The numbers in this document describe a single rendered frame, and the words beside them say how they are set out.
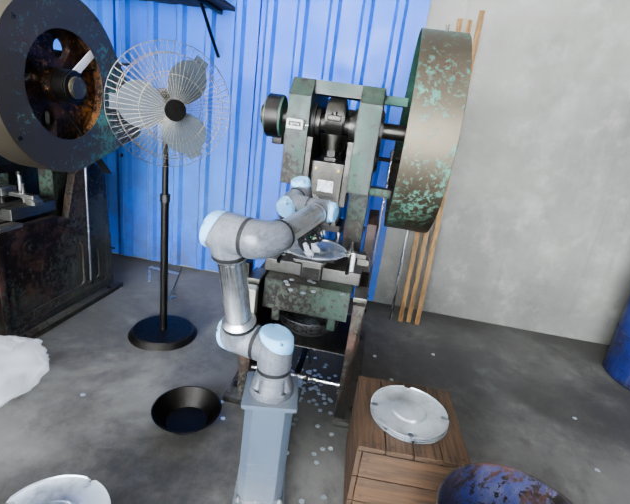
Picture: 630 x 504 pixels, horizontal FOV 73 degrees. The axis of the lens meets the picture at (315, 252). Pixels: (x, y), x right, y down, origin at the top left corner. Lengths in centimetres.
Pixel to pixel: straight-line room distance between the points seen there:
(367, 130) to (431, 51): 38
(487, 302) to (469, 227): 61
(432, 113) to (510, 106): 168
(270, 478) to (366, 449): 37
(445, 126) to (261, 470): 135
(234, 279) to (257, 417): 49
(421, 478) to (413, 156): 110
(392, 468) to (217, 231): 98
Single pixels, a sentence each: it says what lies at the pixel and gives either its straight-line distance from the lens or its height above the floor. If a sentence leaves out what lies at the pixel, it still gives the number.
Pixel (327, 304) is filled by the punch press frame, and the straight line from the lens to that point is 190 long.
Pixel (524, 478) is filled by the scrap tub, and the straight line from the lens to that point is 151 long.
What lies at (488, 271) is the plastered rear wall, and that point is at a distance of 339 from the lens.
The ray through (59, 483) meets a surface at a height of 31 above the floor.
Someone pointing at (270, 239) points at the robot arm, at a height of 104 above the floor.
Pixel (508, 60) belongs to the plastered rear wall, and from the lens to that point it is 321.
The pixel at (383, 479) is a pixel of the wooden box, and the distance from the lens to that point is 166.
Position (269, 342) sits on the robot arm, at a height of 67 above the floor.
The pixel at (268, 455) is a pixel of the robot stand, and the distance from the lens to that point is 163.
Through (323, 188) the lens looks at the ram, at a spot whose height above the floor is 105.
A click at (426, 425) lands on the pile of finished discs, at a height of 37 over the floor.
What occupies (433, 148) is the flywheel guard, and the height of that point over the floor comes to 131.
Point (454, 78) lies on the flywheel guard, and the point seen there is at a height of 154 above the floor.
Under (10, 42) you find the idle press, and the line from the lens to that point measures 227.
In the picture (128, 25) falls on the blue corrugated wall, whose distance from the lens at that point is 361.
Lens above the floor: 140
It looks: 19 degrees down
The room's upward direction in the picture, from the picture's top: 8 degrees clockwise
